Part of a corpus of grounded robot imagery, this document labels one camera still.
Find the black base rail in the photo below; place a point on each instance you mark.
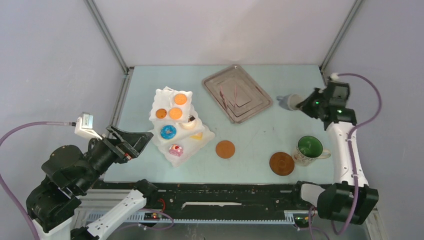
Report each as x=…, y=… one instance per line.
x=228, y=202

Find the white chocolate donut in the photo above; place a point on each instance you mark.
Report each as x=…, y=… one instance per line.
x=190, y=123

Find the white grey mug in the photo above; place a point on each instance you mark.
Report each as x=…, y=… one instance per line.
x=289, y=102

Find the brown cookie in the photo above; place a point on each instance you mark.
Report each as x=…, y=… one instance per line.
x=161, y=113

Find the green interior floral mug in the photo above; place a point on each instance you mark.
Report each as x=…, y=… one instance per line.
x=308, y=149

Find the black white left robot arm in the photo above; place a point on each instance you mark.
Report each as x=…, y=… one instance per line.
x=70, y=173

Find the blue frosted donut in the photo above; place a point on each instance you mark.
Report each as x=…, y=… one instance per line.
x=168, y=132

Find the white three-tier dessert stand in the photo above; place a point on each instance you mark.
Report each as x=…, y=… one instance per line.
x=164, y=99

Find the white spare arm link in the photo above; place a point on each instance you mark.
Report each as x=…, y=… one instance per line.
x=102, y=228

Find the stainless steel tray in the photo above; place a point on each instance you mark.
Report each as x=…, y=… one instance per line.
x=251, y=98

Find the dark brown wooden saucer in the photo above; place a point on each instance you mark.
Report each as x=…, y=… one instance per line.
x=281, y=164

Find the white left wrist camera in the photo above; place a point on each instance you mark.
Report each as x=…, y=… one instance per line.
x=84, y=127

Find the pink swiss roll cake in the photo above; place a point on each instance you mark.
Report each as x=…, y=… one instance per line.
x=176, y=150

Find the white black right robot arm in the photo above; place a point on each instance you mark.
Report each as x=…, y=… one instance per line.
x=350, y=198

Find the orange cookie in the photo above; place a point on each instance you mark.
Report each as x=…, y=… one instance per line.
x=175, y=113
x=180, y=99

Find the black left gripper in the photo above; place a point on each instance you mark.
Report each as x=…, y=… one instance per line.
x=128, y=144

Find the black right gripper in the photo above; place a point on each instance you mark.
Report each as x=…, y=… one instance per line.
x=304, y=106

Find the yellow cake slice with cherry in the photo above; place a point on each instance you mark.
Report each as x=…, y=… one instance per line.
x=197, y=136

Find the light brown coaster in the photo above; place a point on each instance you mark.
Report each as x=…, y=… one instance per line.
x=225, y=149

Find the pink-tipped metal tongs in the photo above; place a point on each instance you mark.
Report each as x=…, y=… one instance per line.
x=229, y=99

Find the orange cookie front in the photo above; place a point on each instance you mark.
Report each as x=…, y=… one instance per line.
x=180, y=99

